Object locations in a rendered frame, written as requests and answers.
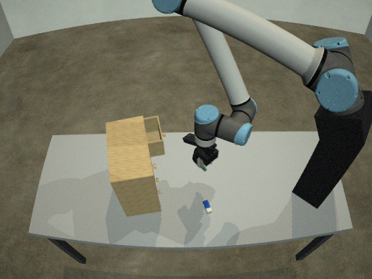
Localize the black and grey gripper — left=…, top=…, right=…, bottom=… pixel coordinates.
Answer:
left=193, top=143, right=219, bottom=169

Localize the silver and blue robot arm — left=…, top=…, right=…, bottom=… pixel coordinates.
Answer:
left=152, top=0, right=364, bottom=147

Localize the blue and white eraser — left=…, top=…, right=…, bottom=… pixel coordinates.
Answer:
left=203, top=200, right=212, bottom=213

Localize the light wooden chest of drawers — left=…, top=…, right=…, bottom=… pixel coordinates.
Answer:
left=106, top=116, right=161, bottom=217

